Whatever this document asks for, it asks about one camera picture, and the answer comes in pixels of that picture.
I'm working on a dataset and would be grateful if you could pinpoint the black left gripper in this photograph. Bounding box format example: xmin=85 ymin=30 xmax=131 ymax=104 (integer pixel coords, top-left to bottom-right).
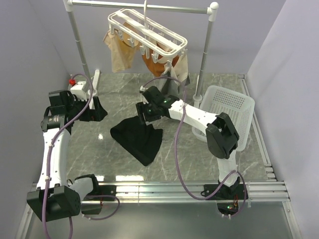
xmin=67 ymin=95 xmax=107 ymax=122

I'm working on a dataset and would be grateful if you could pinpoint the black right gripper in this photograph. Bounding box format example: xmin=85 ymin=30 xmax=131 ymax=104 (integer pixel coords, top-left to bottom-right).
xmin=135 ymin=102 xmax=161 ymax=126

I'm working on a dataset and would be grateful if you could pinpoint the black underwear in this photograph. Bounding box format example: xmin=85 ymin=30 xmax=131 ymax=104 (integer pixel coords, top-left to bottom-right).
xmin=110 ymin=116 xmax=163 ymax=166

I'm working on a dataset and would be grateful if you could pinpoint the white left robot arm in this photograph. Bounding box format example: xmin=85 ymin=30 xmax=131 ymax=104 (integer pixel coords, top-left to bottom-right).
xmin=27 ymin=90 xmax=107 ymax=222

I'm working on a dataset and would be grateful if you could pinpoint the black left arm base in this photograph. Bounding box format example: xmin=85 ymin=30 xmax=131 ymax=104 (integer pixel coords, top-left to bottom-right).
xmin=81 ymin=185 xmax=118 ymax=216

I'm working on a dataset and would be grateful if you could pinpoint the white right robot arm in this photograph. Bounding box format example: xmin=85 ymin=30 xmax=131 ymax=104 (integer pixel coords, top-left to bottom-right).
xmin=136 ymin=86 xmax=240 ymax=199

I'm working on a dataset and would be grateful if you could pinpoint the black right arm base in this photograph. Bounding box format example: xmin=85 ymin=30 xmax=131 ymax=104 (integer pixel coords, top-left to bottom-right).
xmin=208 ymin=178 xmax=248 ymax=217

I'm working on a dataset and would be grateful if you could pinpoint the orange hanging underwear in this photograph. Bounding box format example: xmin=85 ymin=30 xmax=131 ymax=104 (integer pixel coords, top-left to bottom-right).
xmin=142 ymin=42 xmax=179 ymax=77

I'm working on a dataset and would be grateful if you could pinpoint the cream grey hanging underwear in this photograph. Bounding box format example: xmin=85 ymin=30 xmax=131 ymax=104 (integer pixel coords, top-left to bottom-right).
xmin=159 ymin=53 xmax=190 ymax=98

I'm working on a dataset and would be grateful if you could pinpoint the white plastic clip hanger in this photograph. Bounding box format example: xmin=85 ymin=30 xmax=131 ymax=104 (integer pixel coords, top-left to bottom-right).
xmin=108 ymin=1 xmax=188 ymax=65

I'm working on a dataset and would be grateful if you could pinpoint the beige hanging underwear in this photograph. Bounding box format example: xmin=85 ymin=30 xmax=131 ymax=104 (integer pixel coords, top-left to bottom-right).
xmin=103 ymin=29 xmax=140 ymax=73

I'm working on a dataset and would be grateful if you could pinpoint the white plastic laundry basket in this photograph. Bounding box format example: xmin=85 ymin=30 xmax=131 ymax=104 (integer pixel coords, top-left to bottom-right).
xmin=191 ymin=85 xmax=256 ymax=152

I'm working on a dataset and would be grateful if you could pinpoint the white metal clothes rack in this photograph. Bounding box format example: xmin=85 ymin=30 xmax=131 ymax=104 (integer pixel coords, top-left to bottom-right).
xmin=63 ymin=0 xmax=219 ymax=107

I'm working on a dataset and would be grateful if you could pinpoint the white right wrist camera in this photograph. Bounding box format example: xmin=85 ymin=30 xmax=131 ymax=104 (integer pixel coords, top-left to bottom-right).
xmin=140 ymin=86 xmax=149 ymax=104

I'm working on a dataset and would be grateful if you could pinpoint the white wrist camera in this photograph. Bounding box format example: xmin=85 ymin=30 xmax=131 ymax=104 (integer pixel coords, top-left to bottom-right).
xmin=140 ymin=86 xmax=149 ymax=104
xmin=69 ymin=79 xmax=89 ymax=101

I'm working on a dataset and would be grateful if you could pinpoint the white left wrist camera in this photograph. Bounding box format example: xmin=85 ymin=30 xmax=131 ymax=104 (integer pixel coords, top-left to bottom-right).
xmin=69 ymin=79 xmax=89 ymax=101

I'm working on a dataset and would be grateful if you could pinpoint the aluminium right side rail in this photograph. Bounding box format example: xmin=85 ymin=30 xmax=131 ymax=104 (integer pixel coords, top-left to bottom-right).
xmin=238 ymin=74 xmax=278 ymax=182

